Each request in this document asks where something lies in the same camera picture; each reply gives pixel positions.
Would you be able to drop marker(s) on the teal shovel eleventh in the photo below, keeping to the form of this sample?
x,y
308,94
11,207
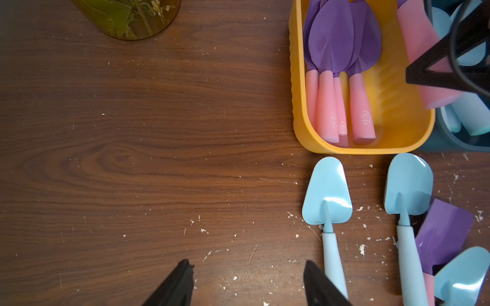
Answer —
x,y
477,54

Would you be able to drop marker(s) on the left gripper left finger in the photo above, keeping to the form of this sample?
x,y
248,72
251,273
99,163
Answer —
x,y
176,289

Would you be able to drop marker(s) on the yellow plastic storage box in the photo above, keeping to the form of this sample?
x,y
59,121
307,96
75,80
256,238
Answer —
x,y
402,122

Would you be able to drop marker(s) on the dark teal storage box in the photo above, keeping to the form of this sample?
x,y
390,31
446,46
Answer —
x,y
441,139

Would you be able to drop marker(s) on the teal shovel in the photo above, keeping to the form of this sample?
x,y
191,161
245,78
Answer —
x,y
470,109
451,119
327,202
408,192
461,280

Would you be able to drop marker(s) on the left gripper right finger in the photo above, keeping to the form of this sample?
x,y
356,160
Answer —
x,y
319,289

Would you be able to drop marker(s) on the potted green plant vase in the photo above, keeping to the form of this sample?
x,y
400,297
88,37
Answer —
x,y
130,19

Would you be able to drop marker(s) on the purple shovel pink handle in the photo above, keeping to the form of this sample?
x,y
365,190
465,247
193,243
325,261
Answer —
x,y
420,37
366,53
440,239
331,48
312,74
341,114

